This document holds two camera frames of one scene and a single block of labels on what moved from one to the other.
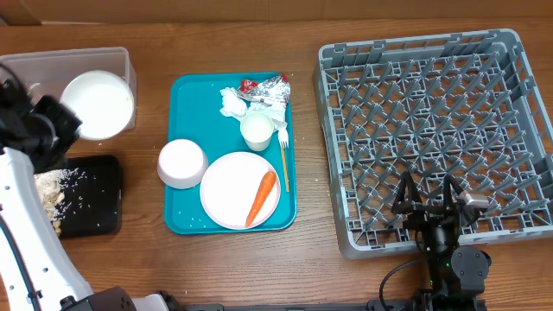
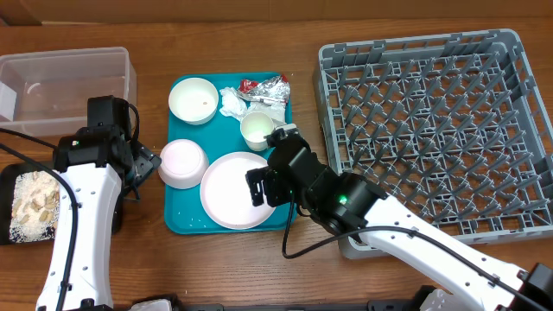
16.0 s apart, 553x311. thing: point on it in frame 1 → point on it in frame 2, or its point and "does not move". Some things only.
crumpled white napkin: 235,106 does not move
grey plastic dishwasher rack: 467,104 does not move
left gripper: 70,123 → 145,161
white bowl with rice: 181,163 does not move
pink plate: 230,185 does not move
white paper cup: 257,129 does not move
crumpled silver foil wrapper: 273,89 does not move
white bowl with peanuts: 102,100 → 193,100
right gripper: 423,213 → 275,194
